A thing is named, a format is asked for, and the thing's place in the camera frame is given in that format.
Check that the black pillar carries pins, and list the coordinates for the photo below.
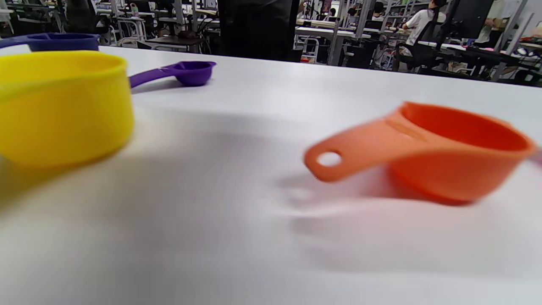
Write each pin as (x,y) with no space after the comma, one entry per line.
(258,29)

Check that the small purple measuring spoon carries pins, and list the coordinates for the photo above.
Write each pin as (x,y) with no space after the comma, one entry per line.
(190,72)

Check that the dark blue measuring cup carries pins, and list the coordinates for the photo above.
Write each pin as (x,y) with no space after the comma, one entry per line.
(59,42)

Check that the black office chair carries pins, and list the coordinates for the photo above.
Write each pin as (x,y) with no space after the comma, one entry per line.
(417,53)

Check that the yellow measuring cup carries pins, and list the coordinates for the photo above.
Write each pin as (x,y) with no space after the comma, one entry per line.
(63,110)

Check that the orange measuring cup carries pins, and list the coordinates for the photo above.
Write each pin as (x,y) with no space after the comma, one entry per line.
(444,148)

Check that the white background desk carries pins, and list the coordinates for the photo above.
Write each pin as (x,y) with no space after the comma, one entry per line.
(330,36)

